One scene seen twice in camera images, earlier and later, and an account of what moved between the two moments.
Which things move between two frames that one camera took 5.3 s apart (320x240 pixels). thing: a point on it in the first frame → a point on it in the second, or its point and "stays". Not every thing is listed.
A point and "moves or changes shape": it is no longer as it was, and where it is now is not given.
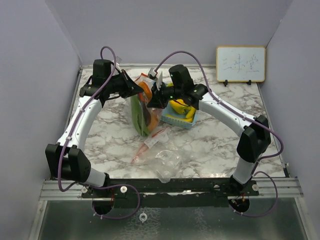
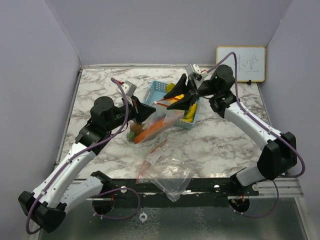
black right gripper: [157, 101] → [190, 98]
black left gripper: [131, 87] → [140, 111]
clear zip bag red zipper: [160, 155] → [167, 174]
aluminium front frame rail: [288, 187] stays
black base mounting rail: [171, 193] stays
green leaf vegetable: [138, 115] moves or changes shape
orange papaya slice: [154, 118] → [146, 132]
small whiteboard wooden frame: [240, 64] stays
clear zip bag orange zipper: [145, 120] moves or changes shape
